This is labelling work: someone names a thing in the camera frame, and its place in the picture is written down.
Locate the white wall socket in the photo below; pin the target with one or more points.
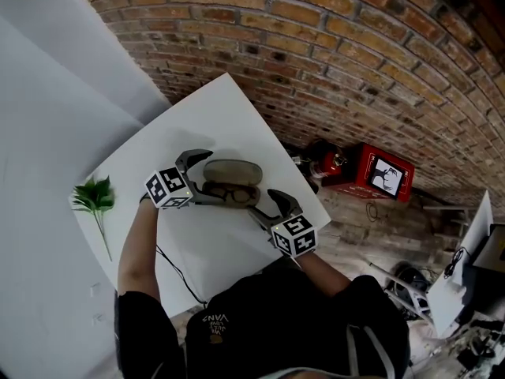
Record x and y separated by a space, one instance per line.
95 291
97 319

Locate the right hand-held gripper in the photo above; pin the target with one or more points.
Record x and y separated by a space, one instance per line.
294 237

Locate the red fire extinguisher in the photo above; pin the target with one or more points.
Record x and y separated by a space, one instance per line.
327 160

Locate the person's black t-shirt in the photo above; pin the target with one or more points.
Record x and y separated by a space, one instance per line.
276 322

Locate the person's right forearm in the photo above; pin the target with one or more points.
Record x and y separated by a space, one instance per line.
321 275

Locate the black round wheel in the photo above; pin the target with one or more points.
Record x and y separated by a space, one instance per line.
408 280

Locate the small white side table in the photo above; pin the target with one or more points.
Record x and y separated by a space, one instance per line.
473 231

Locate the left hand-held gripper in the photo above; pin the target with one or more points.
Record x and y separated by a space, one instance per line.
167 188

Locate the black eyeglasses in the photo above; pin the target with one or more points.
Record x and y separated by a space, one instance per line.
229 191

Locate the black monitor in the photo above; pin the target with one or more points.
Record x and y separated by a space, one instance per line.
485 290

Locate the brown cardboard box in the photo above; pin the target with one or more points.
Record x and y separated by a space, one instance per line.
493 247

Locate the beige glasses case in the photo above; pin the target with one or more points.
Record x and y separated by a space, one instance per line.
233 170

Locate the person's left forearm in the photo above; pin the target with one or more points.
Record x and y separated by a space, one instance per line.
138 251

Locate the red fire equipment box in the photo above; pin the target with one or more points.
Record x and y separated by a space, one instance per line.
355 180

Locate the green artificial leaf sprig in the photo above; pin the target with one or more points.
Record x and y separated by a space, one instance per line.
94 197

